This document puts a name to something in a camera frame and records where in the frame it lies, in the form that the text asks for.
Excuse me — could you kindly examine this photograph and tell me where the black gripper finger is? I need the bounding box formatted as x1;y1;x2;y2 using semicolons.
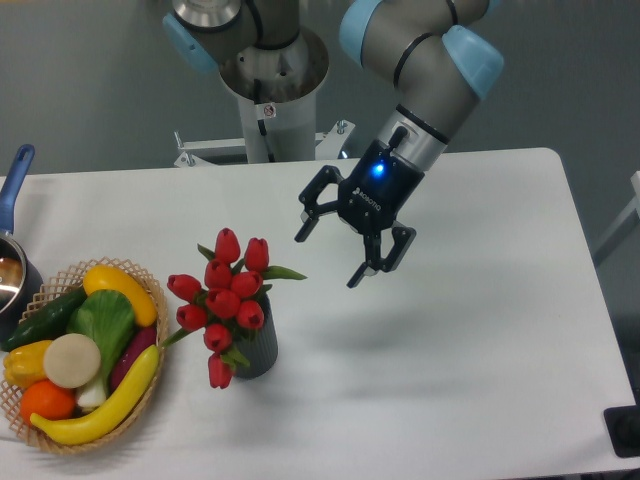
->
294;165;344;243
346;223;418;289

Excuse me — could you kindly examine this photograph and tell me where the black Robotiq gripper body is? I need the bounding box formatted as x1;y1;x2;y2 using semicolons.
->
337;140;425;235

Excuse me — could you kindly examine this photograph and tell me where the red tulip bouquet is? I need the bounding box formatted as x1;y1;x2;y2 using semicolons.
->
163;228;306;389

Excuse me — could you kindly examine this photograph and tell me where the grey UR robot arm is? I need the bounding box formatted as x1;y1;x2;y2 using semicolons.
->
163;1;504;287

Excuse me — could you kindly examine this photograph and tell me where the dark grey ribbed vase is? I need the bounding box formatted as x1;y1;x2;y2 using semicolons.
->
235;295;279;380

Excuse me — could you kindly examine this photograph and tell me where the purple sweet potato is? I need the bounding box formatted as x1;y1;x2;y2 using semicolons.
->
109;326;157;392

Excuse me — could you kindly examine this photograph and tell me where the yellow squash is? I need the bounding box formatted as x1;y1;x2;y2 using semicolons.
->
82;264;157;327

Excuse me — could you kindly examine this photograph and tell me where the green bok choy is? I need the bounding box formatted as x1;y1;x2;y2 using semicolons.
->
66;290;135;413

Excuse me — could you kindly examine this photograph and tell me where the woven wicker basket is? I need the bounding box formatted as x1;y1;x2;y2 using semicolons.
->
1;257;169;455

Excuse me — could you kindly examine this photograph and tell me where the green cucumber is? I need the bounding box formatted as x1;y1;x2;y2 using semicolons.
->
1;288;87;352

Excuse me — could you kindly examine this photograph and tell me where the black box at table edge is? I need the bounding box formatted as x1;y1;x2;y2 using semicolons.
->
603;405;639;458

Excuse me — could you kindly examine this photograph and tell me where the yellow banana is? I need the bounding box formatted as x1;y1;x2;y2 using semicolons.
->
30;345;160;446

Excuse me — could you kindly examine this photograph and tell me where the yellow bell pepper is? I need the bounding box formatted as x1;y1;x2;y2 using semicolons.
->
3;340;53;389

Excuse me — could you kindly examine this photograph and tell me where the orange fruit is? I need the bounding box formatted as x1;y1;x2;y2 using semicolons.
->
20;380;76;425

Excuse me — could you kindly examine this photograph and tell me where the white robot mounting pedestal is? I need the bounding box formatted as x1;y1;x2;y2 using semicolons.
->
172;22;357;169

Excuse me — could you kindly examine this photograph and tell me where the white frame at right edge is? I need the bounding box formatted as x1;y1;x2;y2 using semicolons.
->
592;171;639;268

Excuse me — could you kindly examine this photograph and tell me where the blue handled saucepan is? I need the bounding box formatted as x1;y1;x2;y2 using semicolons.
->
1;144;43;341

